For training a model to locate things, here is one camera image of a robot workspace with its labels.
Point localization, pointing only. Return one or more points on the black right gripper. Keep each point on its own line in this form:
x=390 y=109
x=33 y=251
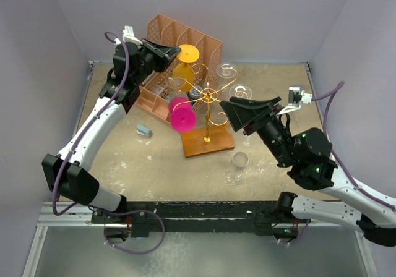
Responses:
x=239 y=112

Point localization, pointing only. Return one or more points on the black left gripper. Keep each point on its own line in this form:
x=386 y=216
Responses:
x=163 y=54

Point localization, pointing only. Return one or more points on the clear flute wine glass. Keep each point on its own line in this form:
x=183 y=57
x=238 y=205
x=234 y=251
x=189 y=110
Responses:
x=240 y=94

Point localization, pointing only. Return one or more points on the yellow plastic goblet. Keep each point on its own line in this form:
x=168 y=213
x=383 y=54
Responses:
x=189 y=54

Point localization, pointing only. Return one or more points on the clear tall wine glass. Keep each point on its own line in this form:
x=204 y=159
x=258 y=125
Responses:
x=175 y=85

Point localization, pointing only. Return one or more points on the gold wire wine glass rack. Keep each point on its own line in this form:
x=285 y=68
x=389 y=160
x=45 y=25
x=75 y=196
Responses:
x=213 y=137

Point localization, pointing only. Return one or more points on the clear round wine glass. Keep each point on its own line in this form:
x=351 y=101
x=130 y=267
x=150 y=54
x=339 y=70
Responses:
x=227 y=73

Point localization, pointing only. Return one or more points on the pink plastic goblet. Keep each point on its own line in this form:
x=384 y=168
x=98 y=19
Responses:
x=182 y=117

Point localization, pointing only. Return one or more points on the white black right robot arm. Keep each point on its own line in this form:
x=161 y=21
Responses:
x=308 y=158

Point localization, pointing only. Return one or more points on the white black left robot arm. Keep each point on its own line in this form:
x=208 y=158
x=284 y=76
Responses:
x=67 y=172

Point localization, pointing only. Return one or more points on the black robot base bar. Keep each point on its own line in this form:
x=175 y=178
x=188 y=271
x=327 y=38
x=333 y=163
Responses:
x=256 y=217

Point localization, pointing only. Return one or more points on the blue white patterned tin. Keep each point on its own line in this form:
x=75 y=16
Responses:
x=195 y=92

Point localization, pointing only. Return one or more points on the light blue stapler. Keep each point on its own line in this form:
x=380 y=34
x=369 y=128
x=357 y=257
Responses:
x=143 y=130

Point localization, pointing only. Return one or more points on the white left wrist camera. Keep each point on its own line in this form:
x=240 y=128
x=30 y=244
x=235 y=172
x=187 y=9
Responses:
x=128 y=36

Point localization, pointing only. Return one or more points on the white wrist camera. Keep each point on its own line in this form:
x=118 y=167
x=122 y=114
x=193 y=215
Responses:
x=128 y=36
x=296 y=98

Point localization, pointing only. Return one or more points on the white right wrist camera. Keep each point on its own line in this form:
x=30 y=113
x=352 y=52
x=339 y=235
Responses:
x=296 y=98

